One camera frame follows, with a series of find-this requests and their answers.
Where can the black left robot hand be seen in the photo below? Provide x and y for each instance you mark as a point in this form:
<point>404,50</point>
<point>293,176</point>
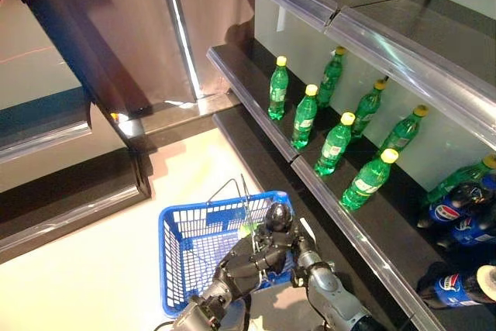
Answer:
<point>240,273</point>

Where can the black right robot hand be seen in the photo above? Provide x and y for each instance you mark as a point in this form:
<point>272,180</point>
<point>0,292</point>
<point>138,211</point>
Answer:
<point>300,243</point>

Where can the dark cola bottle blue label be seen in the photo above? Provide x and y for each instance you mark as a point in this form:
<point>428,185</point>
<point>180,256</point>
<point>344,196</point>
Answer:
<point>279,216</point>
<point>474,228</point>
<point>445,211</point>

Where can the blue plastic shopping basket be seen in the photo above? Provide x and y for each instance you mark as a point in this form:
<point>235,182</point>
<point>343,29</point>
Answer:
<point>162,253</point>

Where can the green soda bottle yellow cap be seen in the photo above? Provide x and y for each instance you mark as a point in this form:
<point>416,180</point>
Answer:
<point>333,147</point>
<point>457,180</point>
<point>278,90</point>
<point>304,119</point>
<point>403,133</point>
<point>366,181</point>
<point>366,110</point>
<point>329,79</point>

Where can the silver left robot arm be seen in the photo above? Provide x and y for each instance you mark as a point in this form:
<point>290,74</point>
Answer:
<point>201,315</point>

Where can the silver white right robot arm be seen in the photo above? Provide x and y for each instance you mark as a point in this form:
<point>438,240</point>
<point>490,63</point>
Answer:
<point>329,288</point>

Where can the dark base shelf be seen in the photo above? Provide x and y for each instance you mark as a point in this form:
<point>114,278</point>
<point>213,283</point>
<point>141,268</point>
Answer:
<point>325,222</point>

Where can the cola bottle with white collar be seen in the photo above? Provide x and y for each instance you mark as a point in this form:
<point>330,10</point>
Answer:
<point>461,286</point>

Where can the dark neighbouring shelf unit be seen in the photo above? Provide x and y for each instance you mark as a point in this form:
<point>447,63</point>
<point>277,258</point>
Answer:
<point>58,207</point>

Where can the dark metal store shelf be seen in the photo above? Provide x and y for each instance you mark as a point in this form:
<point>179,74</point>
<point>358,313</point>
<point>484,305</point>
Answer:
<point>426,75</point>

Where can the dark pillar with chrome strip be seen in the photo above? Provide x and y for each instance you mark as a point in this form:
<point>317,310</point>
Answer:
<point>176,17</point>

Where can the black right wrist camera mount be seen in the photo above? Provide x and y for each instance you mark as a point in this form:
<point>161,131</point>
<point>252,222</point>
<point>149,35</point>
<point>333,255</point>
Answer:
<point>300,274</point>

